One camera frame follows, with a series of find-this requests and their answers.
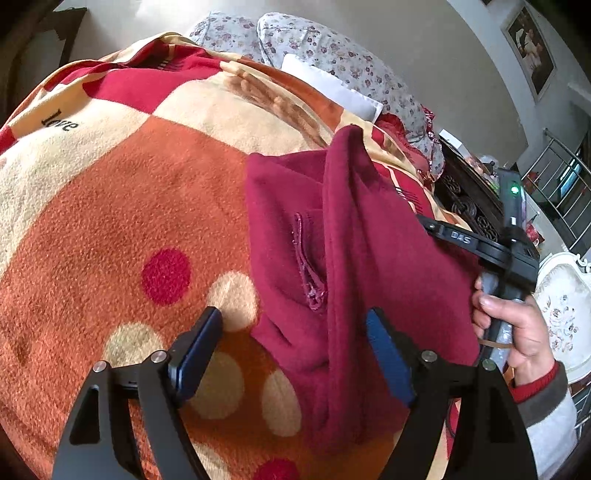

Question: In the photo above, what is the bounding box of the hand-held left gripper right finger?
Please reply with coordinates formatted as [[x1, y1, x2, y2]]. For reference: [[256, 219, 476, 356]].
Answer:
[[366, 308, 539, 480]]

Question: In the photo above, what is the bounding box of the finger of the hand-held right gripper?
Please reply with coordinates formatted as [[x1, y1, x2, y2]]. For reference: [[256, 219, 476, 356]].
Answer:
[[416, 213, 484, 259]]

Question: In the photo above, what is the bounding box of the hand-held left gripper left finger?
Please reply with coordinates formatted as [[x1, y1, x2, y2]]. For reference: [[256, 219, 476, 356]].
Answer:
[[51, 305, 225, 480]]

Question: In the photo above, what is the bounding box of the maroon fleece garment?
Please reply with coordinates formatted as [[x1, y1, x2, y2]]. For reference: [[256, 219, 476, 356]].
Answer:
[[245, 124, 483, 462]]

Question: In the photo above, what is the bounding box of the person's right forearm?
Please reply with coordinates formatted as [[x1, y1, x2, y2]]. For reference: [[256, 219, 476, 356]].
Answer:
[[507, 362, 591, 480]]

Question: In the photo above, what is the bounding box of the person's right hand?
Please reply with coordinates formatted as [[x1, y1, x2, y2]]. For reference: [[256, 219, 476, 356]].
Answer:
[[471, 282, 561, 387]]

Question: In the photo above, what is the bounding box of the dark carved wooden headboard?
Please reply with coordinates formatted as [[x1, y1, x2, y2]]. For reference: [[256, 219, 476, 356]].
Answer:
[[434, 131, 509, 241]]

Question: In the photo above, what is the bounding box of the white upholstered chair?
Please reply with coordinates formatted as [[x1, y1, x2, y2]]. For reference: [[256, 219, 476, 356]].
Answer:
[[534, 251, 591, 389]]

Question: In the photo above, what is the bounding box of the metal railing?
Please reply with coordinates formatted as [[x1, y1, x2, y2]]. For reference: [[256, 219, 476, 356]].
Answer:
[[530, 128, 591, 256]]

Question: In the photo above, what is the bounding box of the red ruffled pillow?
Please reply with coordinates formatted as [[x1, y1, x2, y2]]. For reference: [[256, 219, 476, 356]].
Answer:
[[376, 113, 437, 186]]

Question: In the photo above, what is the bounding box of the orange polka dot blanket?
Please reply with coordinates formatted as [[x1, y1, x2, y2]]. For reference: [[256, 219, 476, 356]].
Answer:
[[0, 32, 472, 480]]

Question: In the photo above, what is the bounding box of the white folded cloth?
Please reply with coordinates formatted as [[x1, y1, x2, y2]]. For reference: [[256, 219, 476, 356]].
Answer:
[[281, 53, 384, 122]]

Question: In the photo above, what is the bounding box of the large floral pillow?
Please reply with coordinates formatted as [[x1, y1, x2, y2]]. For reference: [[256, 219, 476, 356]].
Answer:
[[256, 11, 446, 178]]

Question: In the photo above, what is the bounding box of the small floral pillow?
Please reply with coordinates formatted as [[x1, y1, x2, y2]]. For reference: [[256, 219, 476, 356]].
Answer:
[[188, 11, 265, 62]]

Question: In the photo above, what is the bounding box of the framed wall picture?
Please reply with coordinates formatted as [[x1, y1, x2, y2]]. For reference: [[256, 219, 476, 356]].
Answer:
[[501, 4, 557, 103]]

